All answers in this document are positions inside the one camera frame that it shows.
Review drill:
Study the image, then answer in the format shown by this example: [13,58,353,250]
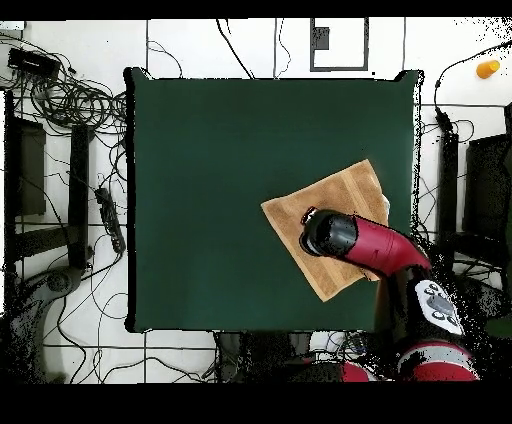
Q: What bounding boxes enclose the orange terry towel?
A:
[260,158,391,303]

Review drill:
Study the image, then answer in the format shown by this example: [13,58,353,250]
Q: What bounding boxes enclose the flat black box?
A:
[6,47,62,79]

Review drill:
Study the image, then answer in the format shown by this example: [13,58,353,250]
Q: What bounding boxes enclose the dark green tablecloth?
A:
[122,66,425,334]

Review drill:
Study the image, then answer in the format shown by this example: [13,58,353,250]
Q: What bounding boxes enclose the long black power strip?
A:
[94,187,127,254]

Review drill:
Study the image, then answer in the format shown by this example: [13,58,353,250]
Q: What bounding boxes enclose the orange plastic cup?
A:
[475,58,502,80]

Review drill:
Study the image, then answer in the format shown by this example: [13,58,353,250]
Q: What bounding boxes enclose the black stand base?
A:
[7,265,85,383]

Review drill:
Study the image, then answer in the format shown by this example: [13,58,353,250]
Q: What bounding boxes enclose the grey rectangular floor frame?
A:
[309,17,370,73]

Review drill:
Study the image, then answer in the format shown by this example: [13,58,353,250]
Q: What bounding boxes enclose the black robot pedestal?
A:
[215,331,313,383]

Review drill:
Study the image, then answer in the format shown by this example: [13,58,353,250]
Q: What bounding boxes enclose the black metal frame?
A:
[433,103,512,277]
[3,91,95,273]

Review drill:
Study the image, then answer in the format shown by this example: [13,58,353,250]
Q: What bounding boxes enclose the coiled black cable bundle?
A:
[0,35,129,135]

